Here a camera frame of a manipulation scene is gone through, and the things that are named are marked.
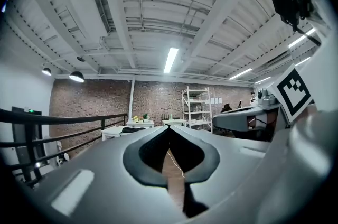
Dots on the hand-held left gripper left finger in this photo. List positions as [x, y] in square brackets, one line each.
[100, 178]

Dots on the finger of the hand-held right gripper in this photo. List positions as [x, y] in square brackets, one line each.
[232, 120]

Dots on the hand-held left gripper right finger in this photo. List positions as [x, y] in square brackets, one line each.
[232, 159]

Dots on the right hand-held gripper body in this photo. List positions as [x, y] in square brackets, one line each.
[293, 93]

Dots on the black Puma bag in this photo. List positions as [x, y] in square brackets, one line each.
[132, 130]

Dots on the white shelving rack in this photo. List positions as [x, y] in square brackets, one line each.
[196, 112]

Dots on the person's light shirt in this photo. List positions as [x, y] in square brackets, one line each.
[326, 72]

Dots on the white square table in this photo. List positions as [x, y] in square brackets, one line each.
[111, 133]

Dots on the white narrow side table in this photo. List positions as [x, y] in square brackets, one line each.
[174, 121]

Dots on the yellow flower pot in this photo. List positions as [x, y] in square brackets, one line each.
[136, 119]

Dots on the white table with plants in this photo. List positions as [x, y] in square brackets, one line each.
[146, 123]

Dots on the black metal railing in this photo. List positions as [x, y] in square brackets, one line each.
[52, 120]

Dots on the green potted plant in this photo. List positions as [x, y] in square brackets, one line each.
[145, 116]

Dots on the ceiling tube light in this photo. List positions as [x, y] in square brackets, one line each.
[171, 60]

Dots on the black door with green sign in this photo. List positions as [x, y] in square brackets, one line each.
[25, 135]

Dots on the black chest-mounted device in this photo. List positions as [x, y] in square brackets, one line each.
[286, 1]

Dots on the black pendant lamp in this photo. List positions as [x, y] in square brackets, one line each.
[77, 77]
[47, 71]

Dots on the grey gripper camera module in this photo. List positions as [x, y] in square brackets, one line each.
[266, 97]

